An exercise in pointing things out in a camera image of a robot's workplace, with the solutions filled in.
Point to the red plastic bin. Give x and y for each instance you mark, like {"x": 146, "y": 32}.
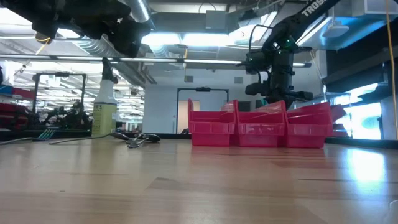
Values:
{"x": 211, "y": 130}
{"x": 261, "y": 132}
{"x": 308, "y": 133}

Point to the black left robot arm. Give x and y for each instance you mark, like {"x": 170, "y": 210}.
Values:
{"x": 46, "y": 12}

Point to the yellow spray bottle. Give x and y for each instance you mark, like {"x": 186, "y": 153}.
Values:
{"x": 104, "y": 118}

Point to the black rig frame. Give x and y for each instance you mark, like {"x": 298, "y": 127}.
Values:
{"x": 59, "y": 74}

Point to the dark round ceiling fixture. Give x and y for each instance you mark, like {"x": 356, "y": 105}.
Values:
{"x": 43, "y": 39}

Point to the grey ceiling box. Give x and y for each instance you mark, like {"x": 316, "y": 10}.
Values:
{"x": 215, "y": 20}

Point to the black doorway frame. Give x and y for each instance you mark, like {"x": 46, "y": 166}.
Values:
{"x": 202, "y": 90}

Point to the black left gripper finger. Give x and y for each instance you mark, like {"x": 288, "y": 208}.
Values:
{"x": 130, "y": 35}

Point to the silver ventilation duct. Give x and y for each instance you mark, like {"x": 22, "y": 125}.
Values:
{"x": 140, "y": 9}

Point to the iridescent fork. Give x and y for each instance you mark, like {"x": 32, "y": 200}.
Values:
{"x": 46, "y": 135}

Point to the white ceiling device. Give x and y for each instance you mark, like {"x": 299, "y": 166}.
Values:
{"x": 335, "y": 31}

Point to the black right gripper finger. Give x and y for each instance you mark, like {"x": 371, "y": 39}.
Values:
{"x": 257, "y": 88}
{"x": 301, "y": 96}

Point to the horizontal metal bar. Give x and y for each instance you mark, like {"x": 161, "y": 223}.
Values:
{"x": 155, "y": 60}

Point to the black wall screen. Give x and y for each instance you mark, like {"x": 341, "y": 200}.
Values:
{"x": 244, "y": 105}

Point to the grey wall box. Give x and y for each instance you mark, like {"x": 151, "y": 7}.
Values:
{"x": 238, "y": 80}
{"x": 188, "y": 79}

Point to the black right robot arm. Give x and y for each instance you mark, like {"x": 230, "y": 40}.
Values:
{"x": 292, "y": 25}

